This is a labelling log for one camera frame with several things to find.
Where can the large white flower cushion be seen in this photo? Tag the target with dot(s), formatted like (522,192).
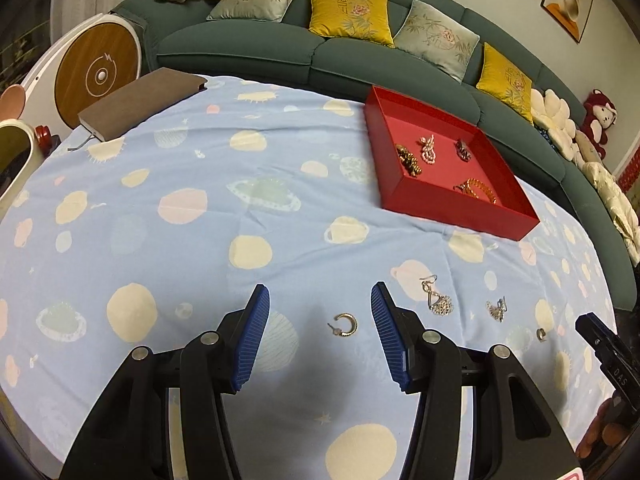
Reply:
(552,115)

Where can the gold dangling earring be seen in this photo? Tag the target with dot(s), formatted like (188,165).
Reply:
(440,305)

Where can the red monkey plush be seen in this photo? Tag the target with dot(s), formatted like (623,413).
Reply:
(597,117)

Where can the blue planet print tablecloth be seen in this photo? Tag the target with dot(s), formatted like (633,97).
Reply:
(200,260)

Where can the red cardboard box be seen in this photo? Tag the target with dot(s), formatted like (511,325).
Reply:
(450,215)

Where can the brown notebook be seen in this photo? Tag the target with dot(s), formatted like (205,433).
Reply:
(140,102)

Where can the dark green sofa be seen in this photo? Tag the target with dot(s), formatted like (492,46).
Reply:
(240,45)

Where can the gold hoop earring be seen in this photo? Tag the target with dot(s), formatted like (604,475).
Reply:
(352,327)

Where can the beige plush toy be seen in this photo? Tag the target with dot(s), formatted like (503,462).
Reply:
(589,146)

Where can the white round wooden-top side table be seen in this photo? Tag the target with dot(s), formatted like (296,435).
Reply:
(97,72)

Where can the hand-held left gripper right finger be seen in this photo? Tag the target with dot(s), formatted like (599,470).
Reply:
(390,340)

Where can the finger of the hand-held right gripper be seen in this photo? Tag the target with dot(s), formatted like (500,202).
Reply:
(615,365)

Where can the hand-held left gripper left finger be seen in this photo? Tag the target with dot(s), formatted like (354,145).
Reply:
(250,340)

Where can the silver hook earring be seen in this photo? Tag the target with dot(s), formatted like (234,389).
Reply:
(496,310)

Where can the person's right hand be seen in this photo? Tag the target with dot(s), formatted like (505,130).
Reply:
(607,432)

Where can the white mouse-ear kids table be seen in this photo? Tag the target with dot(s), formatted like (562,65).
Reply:
(12,155)

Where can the yellow embroidered pillow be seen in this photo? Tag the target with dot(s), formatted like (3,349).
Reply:
(505,80)
(350,12)

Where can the beige quilted blanket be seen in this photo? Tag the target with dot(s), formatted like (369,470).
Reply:
(617,200)

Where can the red hanging decoration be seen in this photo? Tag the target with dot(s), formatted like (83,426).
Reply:
(631,180)

